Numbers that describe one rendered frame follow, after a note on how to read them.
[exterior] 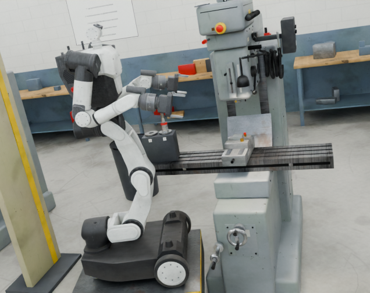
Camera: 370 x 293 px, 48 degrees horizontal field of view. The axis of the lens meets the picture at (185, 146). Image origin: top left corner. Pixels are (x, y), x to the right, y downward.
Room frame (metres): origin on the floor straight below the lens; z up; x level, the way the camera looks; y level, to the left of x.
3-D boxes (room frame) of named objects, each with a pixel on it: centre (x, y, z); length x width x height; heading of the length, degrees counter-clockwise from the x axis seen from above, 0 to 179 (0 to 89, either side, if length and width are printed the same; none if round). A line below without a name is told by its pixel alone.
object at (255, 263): (2.57, -0.37, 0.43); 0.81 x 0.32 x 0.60; 161
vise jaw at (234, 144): (2.55, -0.33, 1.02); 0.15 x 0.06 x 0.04; 69
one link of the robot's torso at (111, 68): (2.35, 0.43, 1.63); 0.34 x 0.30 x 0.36; 175
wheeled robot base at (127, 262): (2.35, 0.41, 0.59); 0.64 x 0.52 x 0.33; 85
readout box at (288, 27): (2.77, -0.79, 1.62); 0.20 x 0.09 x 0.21; 161
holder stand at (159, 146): (2.76, 0.16, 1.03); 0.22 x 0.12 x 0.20; 79
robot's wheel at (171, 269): (2.06, 0.20, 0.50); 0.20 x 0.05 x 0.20; 85
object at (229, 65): (2.49, -0.34, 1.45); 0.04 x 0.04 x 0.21; 71
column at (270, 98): (3.18, -0.58, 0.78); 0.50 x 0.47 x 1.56; 161
